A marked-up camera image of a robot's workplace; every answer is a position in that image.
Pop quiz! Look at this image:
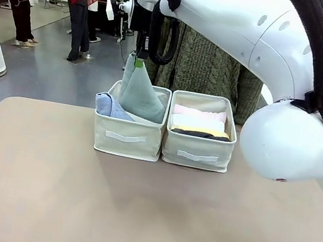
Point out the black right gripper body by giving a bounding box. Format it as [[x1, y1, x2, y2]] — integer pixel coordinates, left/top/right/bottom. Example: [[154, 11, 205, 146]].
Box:
[[133, 28, 153, 60]]

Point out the pale grey-green towel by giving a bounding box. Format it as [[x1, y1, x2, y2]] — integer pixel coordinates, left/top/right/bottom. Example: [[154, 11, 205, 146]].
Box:
[[114, 51, 175, 125]]

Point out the blue towel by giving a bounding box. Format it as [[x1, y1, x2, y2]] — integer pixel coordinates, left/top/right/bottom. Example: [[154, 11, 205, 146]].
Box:
[[92, 90, 140, 123]]

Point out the person in green sweater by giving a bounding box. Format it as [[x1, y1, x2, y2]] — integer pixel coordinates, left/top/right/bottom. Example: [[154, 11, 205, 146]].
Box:
[[146, 0, 279, 129]]

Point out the pink rolled towel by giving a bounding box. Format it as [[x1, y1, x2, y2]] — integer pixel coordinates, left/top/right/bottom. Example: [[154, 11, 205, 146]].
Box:
[[171, 102, 229, 124]]

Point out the white rolled towel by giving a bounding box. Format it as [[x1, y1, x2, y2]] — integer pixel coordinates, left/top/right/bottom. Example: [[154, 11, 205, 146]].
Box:
[[169, 112, 227, 135]]

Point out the beige fabric box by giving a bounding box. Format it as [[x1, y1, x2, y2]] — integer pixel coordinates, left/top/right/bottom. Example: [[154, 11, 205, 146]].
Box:
[[87, 76, 174, 163], [159, 87, 244, 175]]

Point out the yellow rolled towel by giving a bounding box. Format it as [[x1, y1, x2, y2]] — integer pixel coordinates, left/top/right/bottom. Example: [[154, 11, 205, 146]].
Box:
[[171, 122, 231, 140]]

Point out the dark grey rolled towel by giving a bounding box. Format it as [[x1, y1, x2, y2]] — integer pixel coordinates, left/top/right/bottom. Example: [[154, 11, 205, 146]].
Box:
[[170, 126, 231, 143]]

